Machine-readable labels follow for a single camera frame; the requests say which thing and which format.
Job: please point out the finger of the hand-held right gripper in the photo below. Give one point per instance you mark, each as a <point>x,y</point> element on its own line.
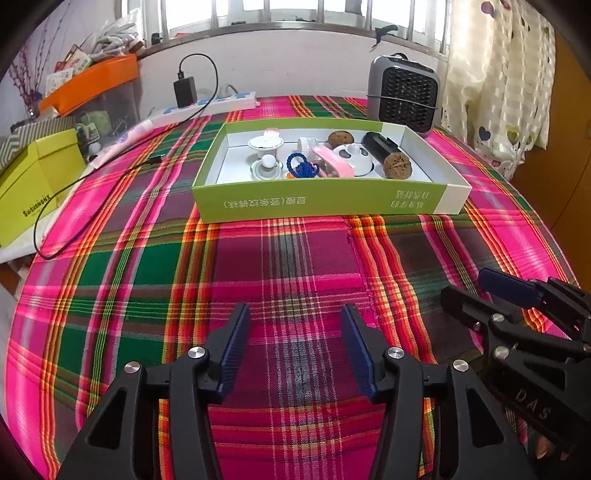
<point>466,307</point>
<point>508,285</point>

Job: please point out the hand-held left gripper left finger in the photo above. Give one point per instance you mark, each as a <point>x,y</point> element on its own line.
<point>235,346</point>

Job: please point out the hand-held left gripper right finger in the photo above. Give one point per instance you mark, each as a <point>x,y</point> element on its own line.
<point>358,350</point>

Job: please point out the green white cardboard box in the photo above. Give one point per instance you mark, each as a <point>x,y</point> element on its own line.
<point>323,201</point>

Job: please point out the brown walnut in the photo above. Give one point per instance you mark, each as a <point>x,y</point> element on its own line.
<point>340,137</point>
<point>397,166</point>

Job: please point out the green base white knob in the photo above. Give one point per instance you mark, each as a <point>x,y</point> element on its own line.
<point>266,171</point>

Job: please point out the white panda toy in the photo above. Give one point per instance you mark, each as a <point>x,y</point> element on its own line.
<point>355,159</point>

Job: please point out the pink hair clip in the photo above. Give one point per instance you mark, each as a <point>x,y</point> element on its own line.
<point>333,162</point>

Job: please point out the person's right hand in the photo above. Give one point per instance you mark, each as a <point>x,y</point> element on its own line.
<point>545,445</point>

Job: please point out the pink plaid cloth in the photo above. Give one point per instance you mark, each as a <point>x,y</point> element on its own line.
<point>184,277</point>

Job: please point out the wooden cabinet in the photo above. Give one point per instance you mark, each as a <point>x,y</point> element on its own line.
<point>568,161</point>

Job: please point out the black bike light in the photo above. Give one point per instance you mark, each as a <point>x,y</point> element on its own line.
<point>378,145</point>

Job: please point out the heart print curtain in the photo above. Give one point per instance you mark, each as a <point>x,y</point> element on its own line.
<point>503,83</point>

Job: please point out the white round plastic case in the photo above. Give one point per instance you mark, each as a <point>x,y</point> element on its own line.
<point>307,145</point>

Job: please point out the grey fan heater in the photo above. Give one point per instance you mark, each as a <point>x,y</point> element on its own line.
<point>401,94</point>

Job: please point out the pink white tube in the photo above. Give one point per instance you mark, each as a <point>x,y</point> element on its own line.
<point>122,141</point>

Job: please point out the white power strip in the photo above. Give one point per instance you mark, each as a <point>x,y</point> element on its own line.
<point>207,108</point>

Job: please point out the yellow-green cardboard box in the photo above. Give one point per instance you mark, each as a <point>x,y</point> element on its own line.
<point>37,184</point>

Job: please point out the black charger adapter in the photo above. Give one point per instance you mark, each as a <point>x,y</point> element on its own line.
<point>185,92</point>

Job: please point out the black clip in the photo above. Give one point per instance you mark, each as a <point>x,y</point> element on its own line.
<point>383,34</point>

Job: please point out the grey chevron pattern box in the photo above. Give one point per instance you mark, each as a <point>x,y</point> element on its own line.
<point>27,134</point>

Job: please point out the clear bin with orange lid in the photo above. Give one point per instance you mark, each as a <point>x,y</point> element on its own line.
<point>92,78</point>

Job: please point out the colourful paper cards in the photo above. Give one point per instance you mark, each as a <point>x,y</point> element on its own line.
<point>69,69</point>

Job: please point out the white plastic bags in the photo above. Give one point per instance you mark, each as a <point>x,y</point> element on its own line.
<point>115,39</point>

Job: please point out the purple flower branches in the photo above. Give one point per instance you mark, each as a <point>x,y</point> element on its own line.
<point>27,78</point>

